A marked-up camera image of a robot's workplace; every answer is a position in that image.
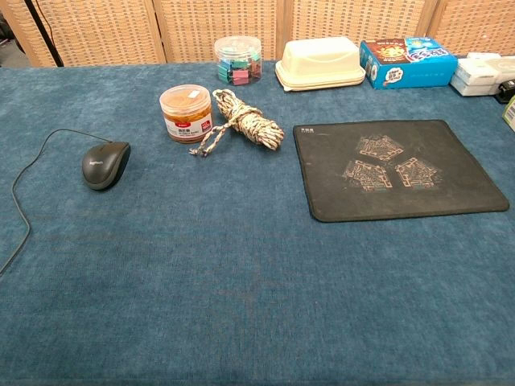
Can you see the green and white box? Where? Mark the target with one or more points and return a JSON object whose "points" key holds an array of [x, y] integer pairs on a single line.
{"points": [[511, 114]]}

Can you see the blue fabric tablecloth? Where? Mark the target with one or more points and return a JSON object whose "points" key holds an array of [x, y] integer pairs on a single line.
{"points": [[241, 301]]}

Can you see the blue printed cardboard box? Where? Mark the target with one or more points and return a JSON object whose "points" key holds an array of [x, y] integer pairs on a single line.
{"points": [[410, 68]]}

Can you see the black printed mouse pad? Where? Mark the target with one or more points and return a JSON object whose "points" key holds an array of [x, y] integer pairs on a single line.
{"points": [[462, 181]]}

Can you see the stack of white boxes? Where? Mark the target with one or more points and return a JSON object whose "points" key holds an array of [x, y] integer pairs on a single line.
{"points": [[476, 78]]}

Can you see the woven wicker folding screen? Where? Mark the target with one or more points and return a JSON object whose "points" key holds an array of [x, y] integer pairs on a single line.
{"points": [[201, 28]]}

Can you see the clear jar of binder clips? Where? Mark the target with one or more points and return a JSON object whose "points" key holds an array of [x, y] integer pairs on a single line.
{"points": [[238, 64]]}

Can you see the small black device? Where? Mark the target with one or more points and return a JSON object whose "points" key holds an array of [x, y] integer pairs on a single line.
{"points": [[507, 91]]}

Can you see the black stand pole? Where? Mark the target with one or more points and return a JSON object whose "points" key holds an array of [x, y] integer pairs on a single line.
{"points": [[45, 34]]}

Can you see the cream plastic lidded box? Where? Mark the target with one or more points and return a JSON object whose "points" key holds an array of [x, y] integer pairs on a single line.
{"points": [[320, 60]]}

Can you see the clear jar of rubber bands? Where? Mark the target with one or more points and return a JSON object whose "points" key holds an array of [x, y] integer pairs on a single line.
{"points": [[186, 116]]}

